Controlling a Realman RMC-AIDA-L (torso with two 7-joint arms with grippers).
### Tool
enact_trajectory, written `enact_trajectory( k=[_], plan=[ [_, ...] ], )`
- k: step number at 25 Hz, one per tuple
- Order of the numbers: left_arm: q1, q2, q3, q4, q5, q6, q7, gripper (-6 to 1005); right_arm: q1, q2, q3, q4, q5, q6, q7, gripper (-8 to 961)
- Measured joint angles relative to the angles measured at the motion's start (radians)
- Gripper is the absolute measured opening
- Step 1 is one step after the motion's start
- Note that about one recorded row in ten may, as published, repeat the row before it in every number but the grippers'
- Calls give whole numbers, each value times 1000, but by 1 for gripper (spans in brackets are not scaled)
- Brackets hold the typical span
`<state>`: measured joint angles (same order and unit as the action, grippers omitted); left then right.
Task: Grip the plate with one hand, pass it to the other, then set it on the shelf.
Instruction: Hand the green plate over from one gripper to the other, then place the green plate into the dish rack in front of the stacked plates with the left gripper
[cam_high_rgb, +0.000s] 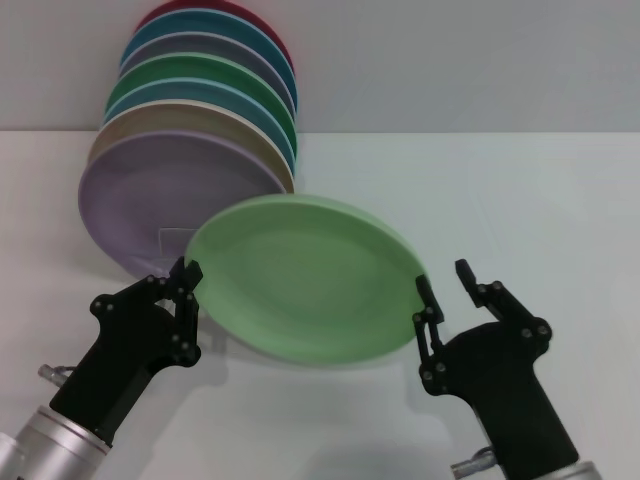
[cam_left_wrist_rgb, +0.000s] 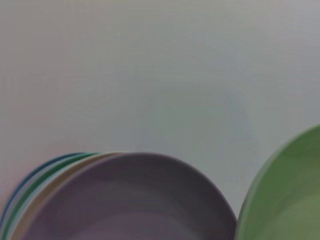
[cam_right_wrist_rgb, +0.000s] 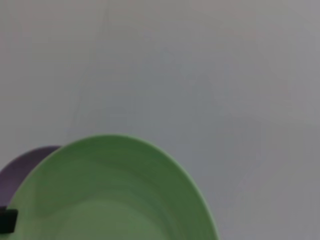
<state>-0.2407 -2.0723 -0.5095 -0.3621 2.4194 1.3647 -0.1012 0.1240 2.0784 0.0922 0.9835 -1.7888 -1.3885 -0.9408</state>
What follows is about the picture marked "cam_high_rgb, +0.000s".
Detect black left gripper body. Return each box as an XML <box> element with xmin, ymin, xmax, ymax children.
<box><xmin>49</xmin><ymin>302</ymin><xmax>189</xmax><ymax>446</ymax></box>

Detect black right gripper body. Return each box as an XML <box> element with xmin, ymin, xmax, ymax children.
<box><xmin>424</xmin><ymin>322</ymin><xmax>581</xmax><ymax>471</ymax></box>

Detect light green plate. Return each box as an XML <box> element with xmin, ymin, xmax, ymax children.
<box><xmin>184</xmin><ymin>193</ymin><xmax>426</xmax><ymax>369</ymax></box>

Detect lilac plate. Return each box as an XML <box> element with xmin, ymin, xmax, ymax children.
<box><xmin>77</xmin><ymin>129</ymin><xmax>289</xmax><ymax>279</ymax></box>

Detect beige plate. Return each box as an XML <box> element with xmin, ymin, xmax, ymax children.
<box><xmin>87</xmin><ymin>99</ymin><xmax>296</xmax><ymax>196</ymax></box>

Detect light blue plate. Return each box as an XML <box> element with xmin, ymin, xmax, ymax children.
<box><xmin>103</xmin><ymin>77</ymin><xmax>297</xmax><ymax>174</ymax></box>

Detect dark green plate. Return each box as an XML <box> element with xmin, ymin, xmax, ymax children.
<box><xmin>104</xmin><ymin>52</ymin><xmax>299</xmax><ymax>161</ymax></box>

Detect grey plate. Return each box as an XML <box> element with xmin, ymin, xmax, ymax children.
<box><xmin>118</xmin><ymin>32</ymin><xmax>296</xmax><ymax>119</ymax></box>

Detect dark teal plate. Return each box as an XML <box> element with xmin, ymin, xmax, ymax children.
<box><xmin>118</xmin><ymin>8</ymin><xmax>299</xmax><ymax>114</ymax></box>

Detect red plate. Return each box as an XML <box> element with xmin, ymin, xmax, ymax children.
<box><xmin>135</xmin><ymin>0</ymin><xmax>295</xmax><ymax>76</ymax></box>

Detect wire plate rack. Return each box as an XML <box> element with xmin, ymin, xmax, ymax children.
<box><xmin>152</xmin><ymin>227</ymin><xmax>202</xmax><ymax>276</ymax></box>

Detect left gripper cable connector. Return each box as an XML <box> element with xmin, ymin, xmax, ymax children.
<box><xmin>38</xmin><ymin>364</ymin><xmax>76</xmax><ymax>387</ymax></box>

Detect gripper cable connector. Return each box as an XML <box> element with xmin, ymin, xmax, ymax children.
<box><xmin>451</xmin><ymin>446</ymin><xmax>501</xmax><ymax>476</ymax></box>
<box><xmin>38</xmin><ymin>364</ymin><xmax>76</xmax><ymax>387</ymax></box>

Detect right gripper cable connector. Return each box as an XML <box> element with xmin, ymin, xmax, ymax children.
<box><xmin>451</xmin><ymin>446</ymin><xmax>501</xmax><ymax>476</ymax></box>

